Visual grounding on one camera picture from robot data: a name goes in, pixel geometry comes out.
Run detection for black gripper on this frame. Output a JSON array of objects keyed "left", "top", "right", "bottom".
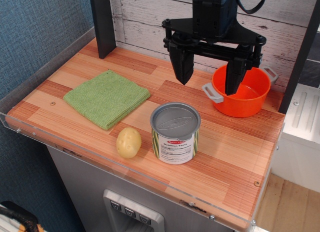
[{"left": 162, "top": 0, "right": 266, "bottom": 96}]

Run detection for white toy sink unit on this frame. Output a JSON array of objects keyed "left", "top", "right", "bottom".
[{"left": 271, "top": 84, "right": 320, "bottom": 192}]

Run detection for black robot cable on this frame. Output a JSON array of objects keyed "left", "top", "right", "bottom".
[{"left": 233, "top": 0, "right": 266, "bottom": 15}]

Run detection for green towel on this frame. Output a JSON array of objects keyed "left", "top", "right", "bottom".
[{"left": 63, "top": 70, "right": 150, "bottom": 130}]

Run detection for dark grey post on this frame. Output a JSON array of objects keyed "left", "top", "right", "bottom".
[
  {"left": 90, "top": 0, "right": 117, "bottom": 59},
  {"left": 278, "top": 0, "right": 320, "bottom": 114}
]

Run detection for yellow toy potato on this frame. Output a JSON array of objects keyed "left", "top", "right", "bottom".
[{"left": 116, "top": 127, "right": 142, "bottom": 159}]

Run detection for dark grey right post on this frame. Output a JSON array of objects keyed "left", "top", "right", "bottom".
[{"left": 278, "top": 0, "right": 320, "bottom": 114}]

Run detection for grey toy fridge cabinet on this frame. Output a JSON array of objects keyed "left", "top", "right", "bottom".
[{"left": 48, "top": 147, "right": 231, "bottom": 231}]

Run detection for orange pot with grey handles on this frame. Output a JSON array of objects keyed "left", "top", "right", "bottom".
[{"left": 202, "top": 65, "right": 279, "bottom": 118}]

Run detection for orange object bottom left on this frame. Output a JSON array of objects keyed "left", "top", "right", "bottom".
[{"left": 19, "top": 224, "right": 45, "bottom": 232}]

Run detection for toy tin can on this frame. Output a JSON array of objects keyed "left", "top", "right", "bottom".
[{"left": 150, "top": 102, "right": 201, "bottom": 165}]

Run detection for silver dispenser panel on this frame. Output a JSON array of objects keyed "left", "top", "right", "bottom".
[{"left": 103, "top": 189, "right": 165, "bottom": 231}]

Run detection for clear acrylic edge guard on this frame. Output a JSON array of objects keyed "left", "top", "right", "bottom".
[{"left": 0, "top": 32, "right": 284, "bottom": 231}]

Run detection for dark grey left post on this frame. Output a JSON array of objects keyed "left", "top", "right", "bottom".
[{"left": 90, "top": 0, "right": 117, "bottom": 59}]

